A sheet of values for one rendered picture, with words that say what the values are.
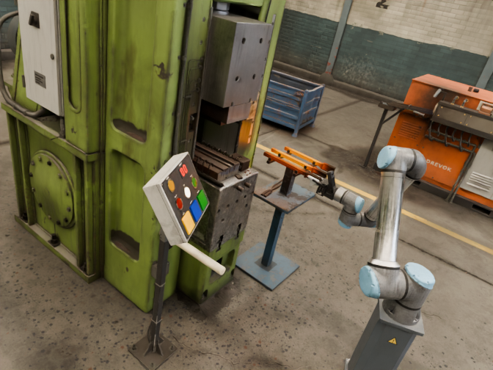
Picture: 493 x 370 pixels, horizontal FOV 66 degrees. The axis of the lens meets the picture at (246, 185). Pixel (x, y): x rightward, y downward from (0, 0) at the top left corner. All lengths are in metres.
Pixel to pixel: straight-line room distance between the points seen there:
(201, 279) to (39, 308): 0.98
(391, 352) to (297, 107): 4.13
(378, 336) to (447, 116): 3.34
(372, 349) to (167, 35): 1.85
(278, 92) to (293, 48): 4.70
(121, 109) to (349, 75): 8.07
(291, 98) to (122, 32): 3.99
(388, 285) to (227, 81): 1.23
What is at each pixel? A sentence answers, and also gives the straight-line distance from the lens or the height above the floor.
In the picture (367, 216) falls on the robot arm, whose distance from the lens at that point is 2.37.
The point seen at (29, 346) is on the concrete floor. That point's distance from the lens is 2.52.
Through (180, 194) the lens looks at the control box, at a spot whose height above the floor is 1.11.
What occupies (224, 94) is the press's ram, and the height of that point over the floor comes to 1.43.
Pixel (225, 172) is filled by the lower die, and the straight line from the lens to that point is 2.15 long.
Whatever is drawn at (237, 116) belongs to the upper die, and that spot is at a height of 1.30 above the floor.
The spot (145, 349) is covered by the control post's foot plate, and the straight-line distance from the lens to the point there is 2.41.
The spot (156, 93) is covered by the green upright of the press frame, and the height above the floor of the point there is 1.41.
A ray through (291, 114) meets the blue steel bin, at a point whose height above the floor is 0.30.
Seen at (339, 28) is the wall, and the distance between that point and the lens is 9.85.
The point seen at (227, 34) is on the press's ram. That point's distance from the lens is 1.86.
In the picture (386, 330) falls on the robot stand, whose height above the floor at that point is 0.53.
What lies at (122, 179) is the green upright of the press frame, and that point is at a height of 0.80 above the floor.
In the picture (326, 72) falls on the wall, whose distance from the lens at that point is 9.98.
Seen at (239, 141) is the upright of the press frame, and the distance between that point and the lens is 2.42.
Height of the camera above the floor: 1.94
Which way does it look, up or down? 28 degrees down
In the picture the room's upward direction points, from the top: 12 degrees clockwise
